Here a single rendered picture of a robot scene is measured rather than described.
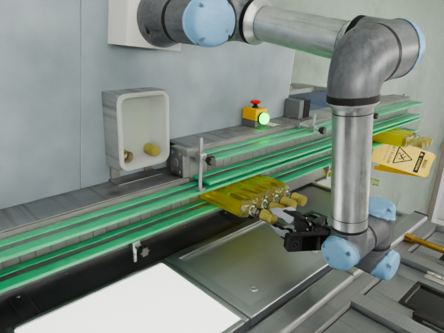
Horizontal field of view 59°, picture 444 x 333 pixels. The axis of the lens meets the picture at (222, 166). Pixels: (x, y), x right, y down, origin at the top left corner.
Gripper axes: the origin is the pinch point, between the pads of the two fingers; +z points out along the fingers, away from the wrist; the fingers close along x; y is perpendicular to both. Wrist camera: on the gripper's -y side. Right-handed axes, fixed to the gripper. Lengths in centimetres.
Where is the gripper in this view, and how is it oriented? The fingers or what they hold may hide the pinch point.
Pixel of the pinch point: (271, 218)
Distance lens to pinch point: 117.2
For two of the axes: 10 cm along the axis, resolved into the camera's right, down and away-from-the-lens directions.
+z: -7.0, -2.6, 6.6
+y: 7.1, -2.2, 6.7
